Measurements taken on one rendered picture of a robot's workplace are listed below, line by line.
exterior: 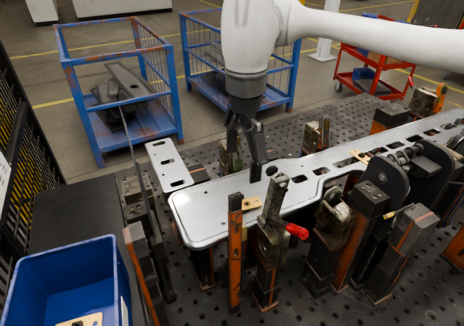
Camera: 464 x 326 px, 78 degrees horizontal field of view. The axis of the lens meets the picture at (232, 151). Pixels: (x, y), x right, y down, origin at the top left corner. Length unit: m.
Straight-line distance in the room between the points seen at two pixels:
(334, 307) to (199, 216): 0.51
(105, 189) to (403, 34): 0.81
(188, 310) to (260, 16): 0.84
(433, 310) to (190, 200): 0.82
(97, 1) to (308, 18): 7.85
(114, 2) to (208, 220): 7.91
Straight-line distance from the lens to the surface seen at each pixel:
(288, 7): 0.70
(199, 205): 0.84
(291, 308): 1.02
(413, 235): 0.84
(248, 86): 0.60
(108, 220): 0.82
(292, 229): 0.63
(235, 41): 0.57
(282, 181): 0.60
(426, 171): 0.85
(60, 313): 0.72
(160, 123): 2.90
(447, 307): 1.21
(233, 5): 0.57
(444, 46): 0.60
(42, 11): 8.34
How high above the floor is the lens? 1.61
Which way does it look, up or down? 37 degrees down
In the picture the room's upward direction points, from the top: straight up
